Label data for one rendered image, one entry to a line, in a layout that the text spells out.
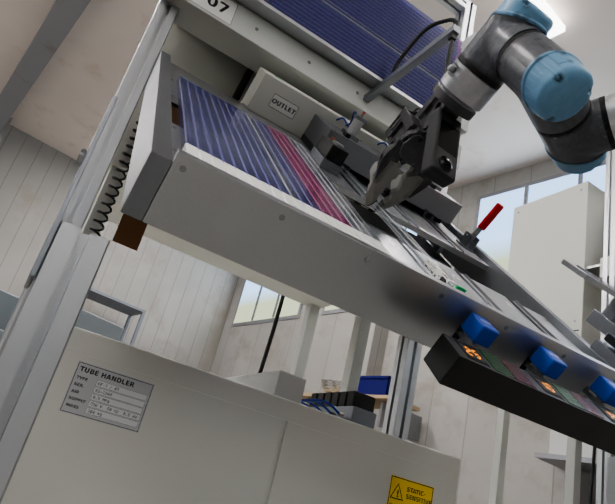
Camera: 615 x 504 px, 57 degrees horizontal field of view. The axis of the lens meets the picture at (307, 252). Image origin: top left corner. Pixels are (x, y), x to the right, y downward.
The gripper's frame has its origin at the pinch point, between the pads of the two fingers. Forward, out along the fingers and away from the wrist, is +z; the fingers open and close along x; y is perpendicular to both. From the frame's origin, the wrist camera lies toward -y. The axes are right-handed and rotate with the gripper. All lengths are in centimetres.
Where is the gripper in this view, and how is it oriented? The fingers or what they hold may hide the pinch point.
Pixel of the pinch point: (376, 204)
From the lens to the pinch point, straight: 92.6
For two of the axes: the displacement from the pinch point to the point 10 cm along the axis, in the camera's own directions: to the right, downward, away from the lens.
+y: -0.8, -6.1, 7.9
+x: -8.3, -3.9, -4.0
